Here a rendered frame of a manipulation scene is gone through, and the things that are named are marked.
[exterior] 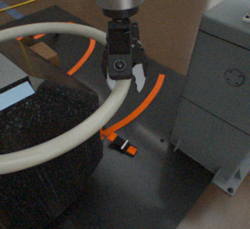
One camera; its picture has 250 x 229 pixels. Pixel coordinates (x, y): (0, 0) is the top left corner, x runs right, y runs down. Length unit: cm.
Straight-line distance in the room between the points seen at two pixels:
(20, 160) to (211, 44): 81
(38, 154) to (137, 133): 119
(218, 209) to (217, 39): 87
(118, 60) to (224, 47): 62
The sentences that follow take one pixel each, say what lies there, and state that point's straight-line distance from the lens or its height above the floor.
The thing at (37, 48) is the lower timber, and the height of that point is 15.
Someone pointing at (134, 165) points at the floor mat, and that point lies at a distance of 144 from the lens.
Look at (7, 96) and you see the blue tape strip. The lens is 74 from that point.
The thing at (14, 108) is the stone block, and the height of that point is 78.
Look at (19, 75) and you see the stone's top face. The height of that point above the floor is 82.
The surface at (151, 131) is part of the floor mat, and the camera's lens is 158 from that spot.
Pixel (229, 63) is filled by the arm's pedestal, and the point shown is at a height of 71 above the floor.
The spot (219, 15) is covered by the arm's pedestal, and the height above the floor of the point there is 85.
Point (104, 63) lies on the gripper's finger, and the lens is 53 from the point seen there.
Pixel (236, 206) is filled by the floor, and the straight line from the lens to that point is 148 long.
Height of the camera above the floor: 128
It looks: 48 degrees down
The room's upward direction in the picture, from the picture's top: straight up
